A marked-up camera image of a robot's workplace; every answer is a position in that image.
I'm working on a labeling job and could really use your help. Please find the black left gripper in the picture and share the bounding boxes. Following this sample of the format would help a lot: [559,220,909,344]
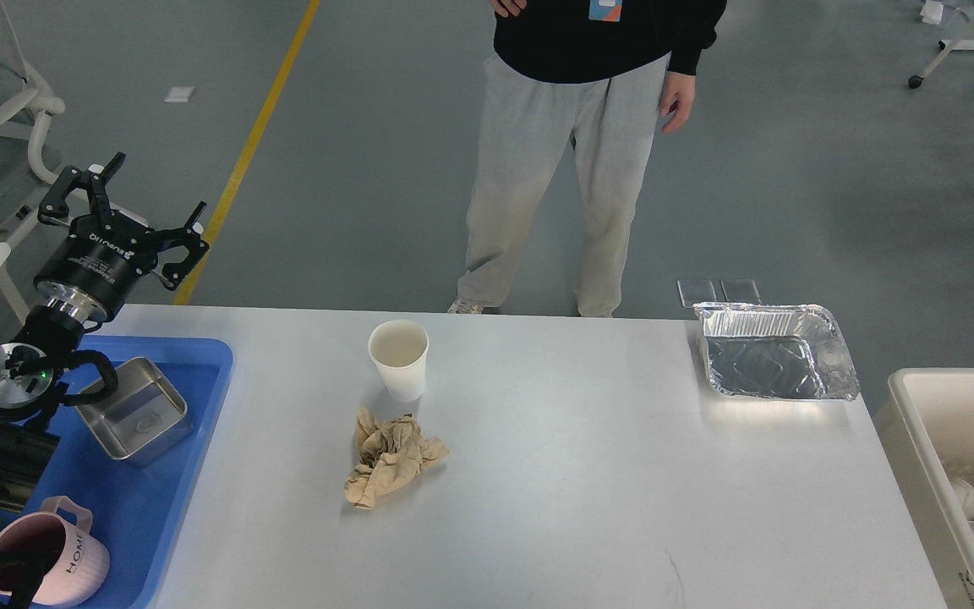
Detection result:
[34,152,211,322]

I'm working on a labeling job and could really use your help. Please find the stainless steel rectangular container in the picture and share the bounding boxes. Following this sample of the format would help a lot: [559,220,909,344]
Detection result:
[76,356,193,468]

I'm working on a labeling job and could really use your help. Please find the blue plastic tray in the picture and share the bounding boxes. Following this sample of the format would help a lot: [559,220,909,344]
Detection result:
[0,336,233,608]

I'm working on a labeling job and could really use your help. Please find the aluminium foil tray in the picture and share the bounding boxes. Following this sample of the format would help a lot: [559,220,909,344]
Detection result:
[692,301,861,401]

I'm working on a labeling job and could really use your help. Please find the crumpled brown paper napkin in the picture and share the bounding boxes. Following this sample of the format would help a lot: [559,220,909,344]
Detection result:
[343,405,450,509]

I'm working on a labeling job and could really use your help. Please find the person in grey trousers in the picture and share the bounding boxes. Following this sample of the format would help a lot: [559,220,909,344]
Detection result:
[446,0,729,319]

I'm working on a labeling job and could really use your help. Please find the white plastic bin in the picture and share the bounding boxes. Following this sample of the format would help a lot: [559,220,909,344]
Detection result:
[874,369,974,608]

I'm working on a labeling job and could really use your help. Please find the pink ceramic mug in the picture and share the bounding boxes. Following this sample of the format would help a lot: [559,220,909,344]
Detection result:
[0,495,111,608]

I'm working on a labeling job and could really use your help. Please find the clear plastic lid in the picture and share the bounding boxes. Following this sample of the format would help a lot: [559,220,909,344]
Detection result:
[676,278,719,309]
[720,278,763,305]

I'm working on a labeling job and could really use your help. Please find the white paper cup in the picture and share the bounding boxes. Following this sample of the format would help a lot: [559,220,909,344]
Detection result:
[367,320,430,403]

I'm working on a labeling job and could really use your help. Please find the white cup in bin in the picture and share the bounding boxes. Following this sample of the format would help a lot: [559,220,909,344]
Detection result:
[949,477,974,521]

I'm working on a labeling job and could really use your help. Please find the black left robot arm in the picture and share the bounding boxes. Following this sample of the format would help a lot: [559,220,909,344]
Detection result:
[0,153,210,501]

